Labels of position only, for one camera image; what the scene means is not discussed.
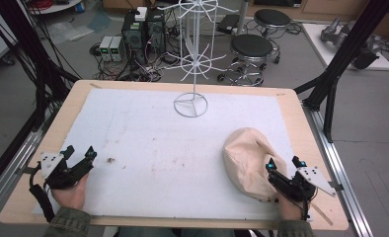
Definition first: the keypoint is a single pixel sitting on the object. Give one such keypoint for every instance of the white box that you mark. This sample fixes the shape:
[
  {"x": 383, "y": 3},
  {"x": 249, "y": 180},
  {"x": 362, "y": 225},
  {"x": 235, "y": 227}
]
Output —
[{"x": 141, "y": 14}]

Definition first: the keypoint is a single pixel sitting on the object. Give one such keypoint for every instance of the aluminium rail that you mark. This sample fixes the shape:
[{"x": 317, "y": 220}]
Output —
[
  {"x": 334, "y": 158},
  {"x": 15, "y": 164}
]

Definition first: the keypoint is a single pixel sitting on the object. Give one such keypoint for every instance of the person's left hand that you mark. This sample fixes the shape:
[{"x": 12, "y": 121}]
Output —
[{"x": 70, "y": 197}]

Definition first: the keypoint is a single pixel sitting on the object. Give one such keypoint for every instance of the white foam mat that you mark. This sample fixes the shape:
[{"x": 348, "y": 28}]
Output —
[{"x": 166, "y": 158}]

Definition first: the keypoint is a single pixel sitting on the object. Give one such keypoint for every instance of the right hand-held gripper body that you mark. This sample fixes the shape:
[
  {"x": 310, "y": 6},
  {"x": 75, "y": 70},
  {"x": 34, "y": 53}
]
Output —
[{"x": 314, "y": 179}]

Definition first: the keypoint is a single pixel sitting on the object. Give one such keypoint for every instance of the black computer tower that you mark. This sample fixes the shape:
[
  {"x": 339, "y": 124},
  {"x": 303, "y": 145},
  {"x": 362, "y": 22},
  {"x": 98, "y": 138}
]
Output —
[
  {"x": 133, "y": 36},
  {"x": 156, "y": 31}
]

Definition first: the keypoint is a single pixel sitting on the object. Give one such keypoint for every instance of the white floor platform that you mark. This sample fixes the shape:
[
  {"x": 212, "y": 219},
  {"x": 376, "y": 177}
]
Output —
[{"x": 317, "y": 42}]

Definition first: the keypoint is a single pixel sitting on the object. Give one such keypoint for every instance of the beige cloth hat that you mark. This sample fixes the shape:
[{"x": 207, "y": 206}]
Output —
[{"x": 248, "y": 154}]

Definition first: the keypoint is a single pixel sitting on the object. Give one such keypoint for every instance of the black flat box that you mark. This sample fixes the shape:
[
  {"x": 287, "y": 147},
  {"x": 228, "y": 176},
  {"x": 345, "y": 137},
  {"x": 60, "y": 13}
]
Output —
[{"x": 228, "y": 23}]

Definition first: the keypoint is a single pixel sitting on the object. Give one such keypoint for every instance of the person's right hand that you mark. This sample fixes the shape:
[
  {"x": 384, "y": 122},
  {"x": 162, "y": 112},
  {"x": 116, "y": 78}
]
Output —
[{"x": 289, "y": 209}]

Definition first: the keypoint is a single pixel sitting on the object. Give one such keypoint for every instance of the grey power supply unit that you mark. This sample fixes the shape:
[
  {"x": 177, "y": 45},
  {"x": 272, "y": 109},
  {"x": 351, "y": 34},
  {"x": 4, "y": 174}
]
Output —
[
  {"x": 116, "y": 48},
  {"x": 105, "y": 47}
]

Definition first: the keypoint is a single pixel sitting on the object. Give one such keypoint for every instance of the wooden table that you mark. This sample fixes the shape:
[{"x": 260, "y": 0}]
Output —
[{"x": 71, "y": 108}]

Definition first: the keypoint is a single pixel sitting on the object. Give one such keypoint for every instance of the black metal frame stand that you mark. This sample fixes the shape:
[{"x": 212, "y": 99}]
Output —
[
  {"x": 34, "y": 59},
  {"x": 340, "y": 56}
]

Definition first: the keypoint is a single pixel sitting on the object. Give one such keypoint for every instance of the thin wooden stick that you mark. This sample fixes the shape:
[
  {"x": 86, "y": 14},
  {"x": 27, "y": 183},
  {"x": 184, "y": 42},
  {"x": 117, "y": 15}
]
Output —
[{"x": 321, "y": 214}]

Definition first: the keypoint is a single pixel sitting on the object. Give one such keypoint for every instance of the black round stool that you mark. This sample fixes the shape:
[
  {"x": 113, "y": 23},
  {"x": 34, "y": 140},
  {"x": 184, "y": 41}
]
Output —
[
  {"x": 251, "y": 46},
  {"x": 272, "y": 18}
]

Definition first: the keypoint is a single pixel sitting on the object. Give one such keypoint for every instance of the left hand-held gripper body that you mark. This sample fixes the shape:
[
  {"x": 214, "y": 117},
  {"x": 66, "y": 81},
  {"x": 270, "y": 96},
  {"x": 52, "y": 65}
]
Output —
[{"x": 52, "y": 173}]

